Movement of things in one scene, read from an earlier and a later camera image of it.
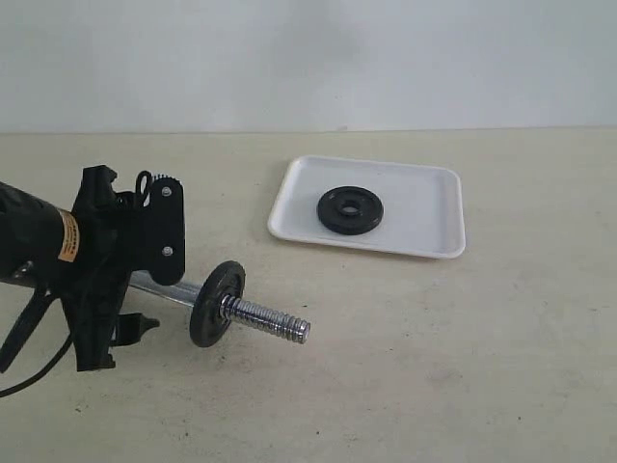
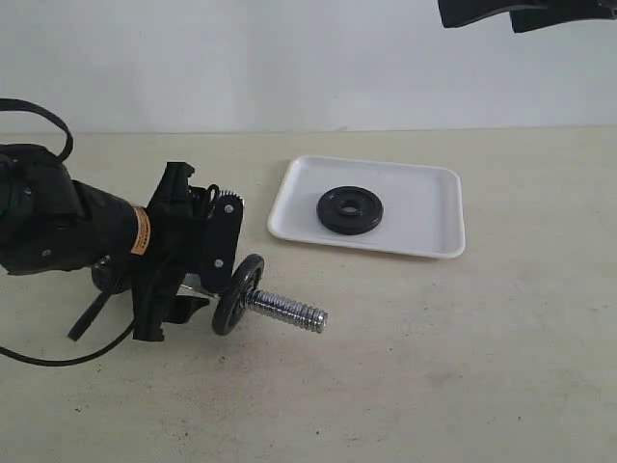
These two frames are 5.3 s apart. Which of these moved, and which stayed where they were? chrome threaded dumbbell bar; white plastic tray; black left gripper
Moved: chrome threaded dumbbell bar; black left gripper
Stayed: white plastic tray
